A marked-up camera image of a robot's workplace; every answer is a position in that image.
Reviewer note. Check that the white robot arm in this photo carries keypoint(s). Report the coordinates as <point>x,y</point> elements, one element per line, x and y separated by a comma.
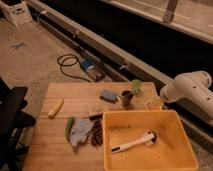
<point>194,86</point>

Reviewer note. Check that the dark metal cup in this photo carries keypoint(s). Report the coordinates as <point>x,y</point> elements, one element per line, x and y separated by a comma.
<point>126,97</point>

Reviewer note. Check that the white paper cup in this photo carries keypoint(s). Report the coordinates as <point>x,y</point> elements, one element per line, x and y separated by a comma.
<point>153,106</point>

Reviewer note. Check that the blue sponge block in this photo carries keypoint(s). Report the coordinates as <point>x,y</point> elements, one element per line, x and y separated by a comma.
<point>108,96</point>

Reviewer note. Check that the blue power supply box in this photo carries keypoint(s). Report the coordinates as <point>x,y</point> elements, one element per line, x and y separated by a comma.
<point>92,70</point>

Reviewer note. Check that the grey crumpled cloth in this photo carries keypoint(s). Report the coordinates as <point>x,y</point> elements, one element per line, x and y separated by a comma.
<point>80,131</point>

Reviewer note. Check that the green chili pepper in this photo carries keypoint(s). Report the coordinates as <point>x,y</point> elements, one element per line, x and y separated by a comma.
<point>68,127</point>

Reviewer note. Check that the dark grape bunch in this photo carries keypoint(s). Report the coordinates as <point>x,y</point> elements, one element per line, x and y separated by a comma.
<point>96,135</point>

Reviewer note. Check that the white dish brush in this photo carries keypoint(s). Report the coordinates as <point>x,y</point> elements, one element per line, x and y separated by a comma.
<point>148,137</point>

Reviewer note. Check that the yellow plastic bin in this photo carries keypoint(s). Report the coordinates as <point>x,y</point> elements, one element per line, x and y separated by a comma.
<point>171,151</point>

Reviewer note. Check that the black chair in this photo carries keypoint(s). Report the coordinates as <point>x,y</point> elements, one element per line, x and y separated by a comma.
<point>12,122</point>

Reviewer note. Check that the white cardboard box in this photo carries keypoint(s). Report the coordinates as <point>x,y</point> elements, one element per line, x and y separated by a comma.
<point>17,14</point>

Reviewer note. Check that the wooden handled brush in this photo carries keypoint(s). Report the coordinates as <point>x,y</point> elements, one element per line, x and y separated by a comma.
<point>96,113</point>

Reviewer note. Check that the metal window rail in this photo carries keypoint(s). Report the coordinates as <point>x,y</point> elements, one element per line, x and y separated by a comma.
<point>155,39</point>

